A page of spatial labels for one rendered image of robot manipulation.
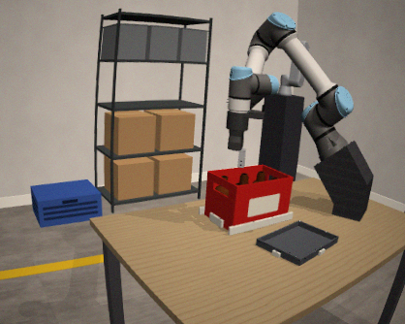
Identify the red divided crate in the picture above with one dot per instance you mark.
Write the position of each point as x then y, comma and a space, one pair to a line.
247, 202

